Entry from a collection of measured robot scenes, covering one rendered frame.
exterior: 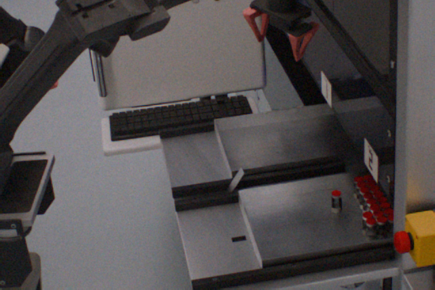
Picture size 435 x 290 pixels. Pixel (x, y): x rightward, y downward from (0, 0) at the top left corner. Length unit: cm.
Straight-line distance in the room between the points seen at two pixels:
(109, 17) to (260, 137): 96
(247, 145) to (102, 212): 152
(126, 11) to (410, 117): 54
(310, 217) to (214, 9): 82
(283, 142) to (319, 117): 15
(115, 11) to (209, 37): 122
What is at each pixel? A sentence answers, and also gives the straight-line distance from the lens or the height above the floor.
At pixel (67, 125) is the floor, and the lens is 427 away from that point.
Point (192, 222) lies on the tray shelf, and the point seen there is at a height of 88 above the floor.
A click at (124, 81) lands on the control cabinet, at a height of 89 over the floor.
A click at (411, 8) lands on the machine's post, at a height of 142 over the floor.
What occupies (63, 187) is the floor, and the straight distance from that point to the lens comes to 377.
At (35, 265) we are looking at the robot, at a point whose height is 79.
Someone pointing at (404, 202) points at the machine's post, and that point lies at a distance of 161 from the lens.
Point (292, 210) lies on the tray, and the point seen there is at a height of 88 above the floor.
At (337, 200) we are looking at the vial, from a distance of 183.
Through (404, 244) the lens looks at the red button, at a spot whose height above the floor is 100.
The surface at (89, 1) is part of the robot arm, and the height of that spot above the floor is 152.
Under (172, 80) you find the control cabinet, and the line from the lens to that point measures 250.
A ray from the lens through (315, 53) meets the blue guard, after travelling 213.
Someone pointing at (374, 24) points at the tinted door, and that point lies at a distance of 165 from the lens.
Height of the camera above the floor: 193
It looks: 28 degrees down
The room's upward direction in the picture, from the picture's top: 5 degrees counter-clockwise
